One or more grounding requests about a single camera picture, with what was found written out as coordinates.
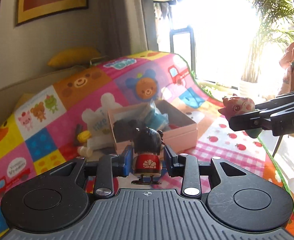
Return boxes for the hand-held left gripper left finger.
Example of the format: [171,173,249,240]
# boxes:
[40,146,135,198]

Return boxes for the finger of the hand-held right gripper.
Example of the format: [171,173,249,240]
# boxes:
[229,108,282,131]
[255,89,294,112]

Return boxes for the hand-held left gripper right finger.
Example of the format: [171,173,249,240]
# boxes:
[163,146,249,197]

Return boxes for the black-haired doll figurine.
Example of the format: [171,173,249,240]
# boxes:
[132,127,166,184]

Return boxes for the pink cardboard box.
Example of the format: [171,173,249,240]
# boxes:
[107,99,199,157]

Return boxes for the black plush toy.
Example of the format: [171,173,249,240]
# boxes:
[113,119,147,143]

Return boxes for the blue plastic packet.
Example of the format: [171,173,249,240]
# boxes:
[142,100,169,132]

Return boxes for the yellow corn toy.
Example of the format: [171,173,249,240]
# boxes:
[77,131,92,142]

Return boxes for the white plant pot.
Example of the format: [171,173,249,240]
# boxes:
[238,79,262,98]

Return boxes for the small white bottle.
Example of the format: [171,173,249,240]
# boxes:
[77,147,93,157]

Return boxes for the planter with greens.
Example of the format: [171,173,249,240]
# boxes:
[197,79,237,98]

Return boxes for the colourful cartoon play mat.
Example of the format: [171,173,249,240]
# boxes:
[0,51,294,240]

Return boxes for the palm plant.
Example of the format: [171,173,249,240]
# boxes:
[239,0,294,83]

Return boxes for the yellow pillow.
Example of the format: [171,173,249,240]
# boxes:
[47,46,102,68]

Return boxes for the beige sofa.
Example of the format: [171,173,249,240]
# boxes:
[0,65,107,140]

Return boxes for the beige curtain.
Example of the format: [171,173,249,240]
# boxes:
[97,0,160,58]

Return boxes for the black metal frame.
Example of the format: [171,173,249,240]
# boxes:
[169,26,196,72]

